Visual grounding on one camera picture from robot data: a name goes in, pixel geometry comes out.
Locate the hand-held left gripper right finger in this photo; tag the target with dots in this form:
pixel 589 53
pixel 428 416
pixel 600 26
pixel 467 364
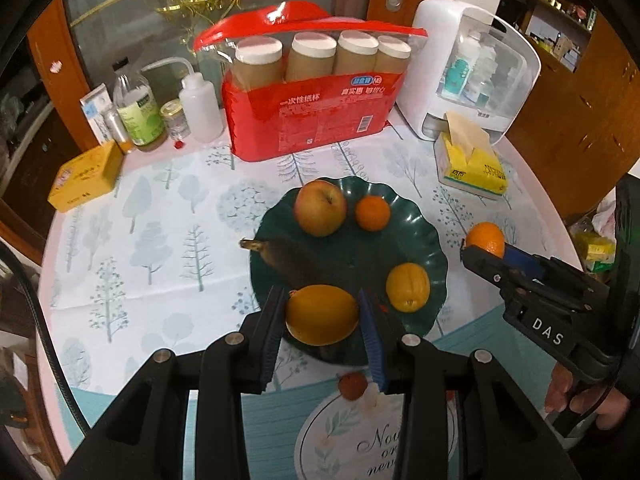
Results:
pixel 372 340

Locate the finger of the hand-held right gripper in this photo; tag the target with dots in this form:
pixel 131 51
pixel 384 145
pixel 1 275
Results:
pixel 522 260
pixel 487 267

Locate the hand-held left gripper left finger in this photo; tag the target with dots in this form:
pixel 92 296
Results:
pixel 272 350

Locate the orange tangerine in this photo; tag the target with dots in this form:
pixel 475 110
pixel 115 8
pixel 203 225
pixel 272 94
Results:
pixel 485 240
pixel 372 212

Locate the yellow citrus fruit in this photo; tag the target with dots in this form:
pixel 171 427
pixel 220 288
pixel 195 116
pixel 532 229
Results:
pixel 407 287
pixel 322 315

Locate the overripe dark banana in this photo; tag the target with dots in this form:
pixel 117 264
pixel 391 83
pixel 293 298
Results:
pixel 295 260

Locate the dark green scalloped plate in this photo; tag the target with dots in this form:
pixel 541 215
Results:
pixel 350 250

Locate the red yellow apple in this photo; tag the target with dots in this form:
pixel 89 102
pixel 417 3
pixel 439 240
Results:
pixel 320 207

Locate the person's right hand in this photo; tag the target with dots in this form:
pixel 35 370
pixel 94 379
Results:
pixel 612 407

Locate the red lychee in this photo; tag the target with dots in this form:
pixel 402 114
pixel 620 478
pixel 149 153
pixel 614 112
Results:
pixel 352 386

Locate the yellow green box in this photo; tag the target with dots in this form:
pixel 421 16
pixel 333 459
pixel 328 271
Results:
pixel 597 251

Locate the white plastic bag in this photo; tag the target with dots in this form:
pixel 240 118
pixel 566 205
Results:
pixel 602 217

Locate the yellow tissue pack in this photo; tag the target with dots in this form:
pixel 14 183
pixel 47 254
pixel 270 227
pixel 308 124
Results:
pixel 480 170

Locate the wooden cabinet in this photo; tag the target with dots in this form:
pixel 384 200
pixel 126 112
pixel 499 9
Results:
pixel 575 135

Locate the teal label bottle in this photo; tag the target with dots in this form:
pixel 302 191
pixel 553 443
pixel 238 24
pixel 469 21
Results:
pixel 457 72

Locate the white cosmetics organiser box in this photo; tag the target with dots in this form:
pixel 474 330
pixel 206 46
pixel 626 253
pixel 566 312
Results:
pixel 425 60

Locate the red paper cup package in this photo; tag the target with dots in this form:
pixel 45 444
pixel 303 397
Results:
pixel 300 120

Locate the small glass jar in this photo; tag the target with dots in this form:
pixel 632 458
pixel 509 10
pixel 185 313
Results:
pixel 176 120

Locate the white squeeze bottle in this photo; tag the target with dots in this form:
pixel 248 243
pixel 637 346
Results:
pixel 200 110

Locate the small orange jar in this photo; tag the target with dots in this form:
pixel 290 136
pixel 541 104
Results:
pixel 126 146

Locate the yellow tin box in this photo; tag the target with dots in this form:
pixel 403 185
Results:
pixel 85 180

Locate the glass bottle green label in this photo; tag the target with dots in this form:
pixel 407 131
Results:
pixel 140 115

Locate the small metal can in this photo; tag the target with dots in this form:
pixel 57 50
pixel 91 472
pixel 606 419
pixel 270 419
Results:
pixel 114 127

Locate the white blue carton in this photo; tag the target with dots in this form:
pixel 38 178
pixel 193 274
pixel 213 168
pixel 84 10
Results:
pixel 95 110

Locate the wooden frosted glass door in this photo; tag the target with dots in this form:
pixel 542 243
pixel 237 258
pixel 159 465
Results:
pixel 55 35

